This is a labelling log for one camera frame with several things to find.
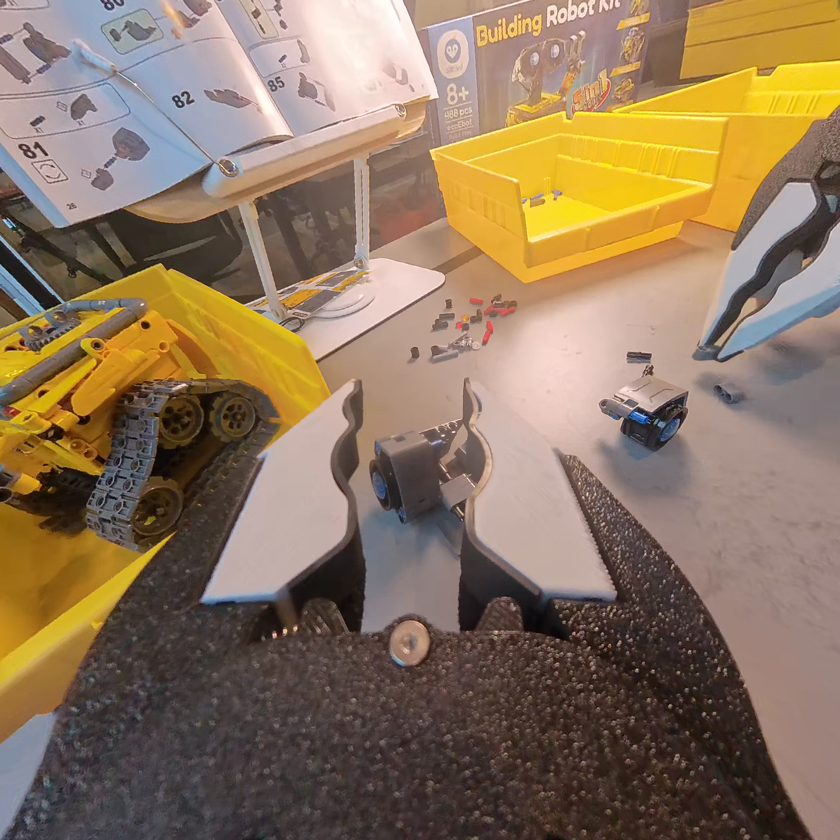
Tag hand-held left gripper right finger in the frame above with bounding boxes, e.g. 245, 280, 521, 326
459, 377, 618, 603

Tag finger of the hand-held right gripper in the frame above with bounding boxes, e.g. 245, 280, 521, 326
694, 182, 826, 358
715, 259, 840, 363

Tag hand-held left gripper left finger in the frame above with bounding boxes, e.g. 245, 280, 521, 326
200, 379, 364, 605

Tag grey brick block assembly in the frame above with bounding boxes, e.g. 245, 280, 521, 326
369, 416, 493, 559

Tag grey black wheel assembly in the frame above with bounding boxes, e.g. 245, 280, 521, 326
598, 375, 690, 451

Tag grey desk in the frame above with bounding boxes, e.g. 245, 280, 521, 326
0, 220, 840, 840

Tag yellow plastic bin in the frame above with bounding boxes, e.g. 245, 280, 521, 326
0, 264, 331, 742
617, 62, 840, 232

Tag stacked yellow bins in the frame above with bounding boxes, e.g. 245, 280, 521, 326
679, 0, 840, 81

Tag yellow bin with divider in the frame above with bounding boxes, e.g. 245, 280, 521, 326
430, 113, 729, 284

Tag yellow tracked brick model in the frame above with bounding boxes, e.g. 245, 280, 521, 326
0, 298, 280, 552

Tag pile of small brick pins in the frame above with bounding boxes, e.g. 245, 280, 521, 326
410, 294, 519, 363

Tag yellow black sticker sheet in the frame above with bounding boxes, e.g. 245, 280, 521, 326
252, 269, 371, 315

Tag blue robot kit box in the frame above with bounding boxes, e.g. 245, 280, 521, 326
427, 0, 690, 148

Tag open instruction booklet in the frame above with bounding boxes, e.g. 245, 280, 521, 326
0, 0, 439, 229

